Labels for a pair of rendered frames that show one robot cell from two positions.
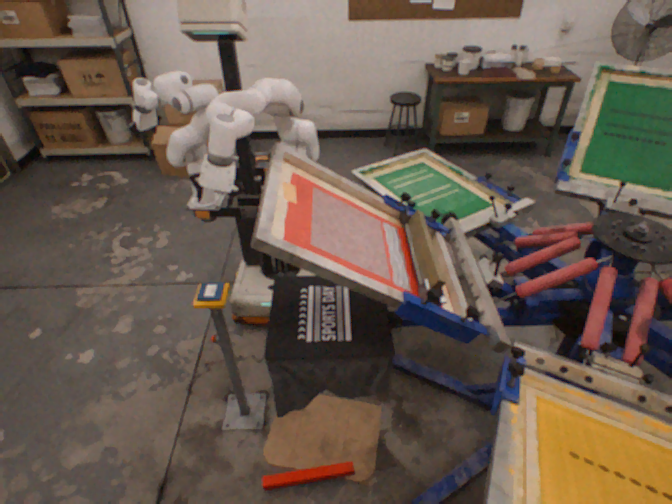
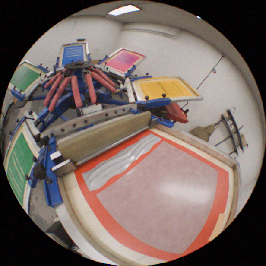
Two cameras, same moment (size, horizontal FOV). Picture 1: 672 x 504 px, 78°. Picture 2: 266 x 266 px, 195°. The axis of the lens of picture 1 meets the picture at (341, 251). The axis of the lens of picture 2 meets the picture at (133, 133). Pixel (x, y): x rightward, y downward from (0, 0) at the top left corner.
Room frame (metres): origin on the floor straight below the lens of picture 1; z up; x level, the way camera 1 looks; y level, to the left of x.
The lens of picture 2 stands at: (1.30, -0.19, 1.51)
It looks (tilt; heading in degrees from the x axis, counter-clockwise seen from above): 51 degrees down; 201
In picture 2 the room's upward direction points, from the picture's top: 38 degrees clockwise
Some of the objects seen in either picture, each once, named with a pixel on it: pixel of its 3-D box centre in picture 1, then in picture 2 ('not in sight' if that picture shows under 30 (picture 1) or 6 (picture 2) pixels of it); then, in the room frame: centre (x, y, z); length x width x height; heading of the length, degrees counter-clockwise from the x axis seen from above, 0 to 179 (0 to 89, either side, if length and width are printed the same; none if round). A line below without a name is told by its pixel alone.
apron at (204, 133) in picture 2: not in sight; (203, 134); (-0.80, 0.49, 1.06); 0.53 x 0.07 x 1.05; 91
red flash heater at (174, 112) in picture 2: not in sight; (173, 109); (-0.05, -0.39, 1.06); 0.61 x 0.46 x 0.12; 151
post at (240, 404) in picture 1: (230, 360); not in sight; (1.27, 0.56, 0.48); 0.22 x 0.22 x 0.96; 1
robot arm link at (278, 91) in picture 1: (276, 100); not in sight; (1.50, 0.23, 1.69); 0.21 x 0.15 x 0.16; 167
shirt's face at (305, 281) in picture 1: (329, 312); not in sight; (1.17, 0.05, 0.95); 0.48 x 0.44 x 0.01; 91
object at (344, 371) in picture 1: (332, 385); not in sight; (0.96, 0.04, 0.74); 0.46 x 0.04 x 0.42; 91
